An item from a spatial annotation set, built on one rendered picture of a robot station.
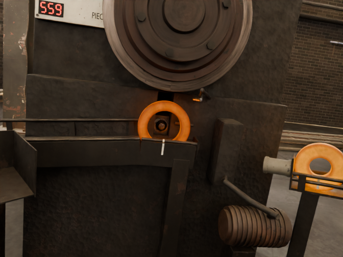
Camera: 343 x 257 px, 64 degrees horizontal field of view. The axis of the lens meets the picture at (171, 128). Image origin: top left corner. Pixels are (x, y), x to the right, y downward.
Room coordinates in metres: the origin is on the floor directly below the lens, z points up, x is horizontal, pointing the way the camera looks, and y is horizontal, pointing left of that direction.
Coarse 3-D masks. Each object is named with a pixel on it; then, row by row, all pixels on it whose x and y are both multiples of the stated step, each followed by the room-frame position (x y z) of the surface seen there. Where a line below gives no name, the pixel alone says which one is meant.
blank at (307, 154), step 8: (312, 144) 0.87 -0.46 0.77; (320, 144) 0.86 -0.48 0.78; (328, 144) 0.86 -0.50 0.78; (304, 152) 0.87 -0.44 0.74; (312, 152) 0.86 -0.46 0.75; (320, 152) 0.85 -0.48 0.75; (328, 152) 0.84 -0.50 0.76; (336, 152) 0.83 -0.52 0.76; (296, 160) 0.88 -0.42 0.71; (304, 160) 0.87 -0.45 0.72; (328, 160) 0.84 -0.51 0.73; (336, 160) 0.83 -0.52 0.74; (296, 168) 0.88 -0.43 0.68; (304, 168) 0.87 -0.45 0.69; (336, 168) 0.83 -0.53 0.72; (328, 176) 0.84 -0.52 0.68; (336, 176) 0.83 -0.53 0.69; (336, 184) 0.82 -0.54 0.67
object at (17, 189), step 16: (0, 144) 0.73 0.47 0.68; (16, 144) 0.73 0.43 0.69; (0, 160) 0.73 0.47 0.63; (16, 160) 0.73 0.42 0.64; (32, 160) 0.63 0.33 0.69; (0, 176) 0.69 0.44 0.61; (16, 176) 0.70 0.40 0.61; (32, 176) 0.63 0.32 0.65; (0, 192) 0.61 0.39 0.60; (16, 192) 0.61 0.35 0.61; (32, 192) 0.62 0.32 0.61
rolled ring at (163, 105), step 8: (152, 104) 0.92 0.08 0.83; (160, 104) 0.92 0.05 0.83; (168, 104) 0.93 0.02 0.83; (176, 104) 0.93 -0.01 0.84; (144, 112) 0.92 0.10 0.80; (152, 112) 0.92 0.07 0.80; (176, 112) 0.93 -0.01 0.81; (184, 112) 0.93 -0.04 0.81; (144, 120) 0.92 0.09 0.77; (184, 120) 0.93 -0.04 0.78; (144, 128) 0.92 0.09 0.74; (184, 128) 0.93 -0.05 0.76; (144, 136) 0.92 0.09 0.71; (176, 136) 0.96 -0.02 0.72; (184, 136) 0.94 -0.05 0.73
